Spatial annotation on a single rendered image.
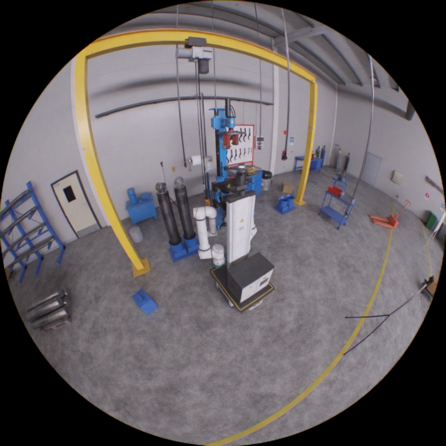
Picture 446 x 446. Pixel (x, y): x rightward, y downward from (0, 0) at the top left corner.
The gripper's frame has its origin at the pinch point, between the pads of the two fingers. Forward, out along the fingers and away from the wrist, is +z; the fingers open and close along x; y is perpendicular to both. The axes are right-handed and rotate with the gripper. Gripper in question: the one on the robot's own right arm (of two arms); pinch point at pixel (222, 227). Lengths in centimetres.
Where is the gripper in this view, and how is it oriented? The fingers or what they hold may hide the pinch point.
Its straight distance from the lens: 271.4
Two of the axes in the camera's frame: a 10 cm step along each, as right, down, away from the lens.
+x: 7.5, -3.3, 5.8
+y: 5.8, 7.4, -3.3
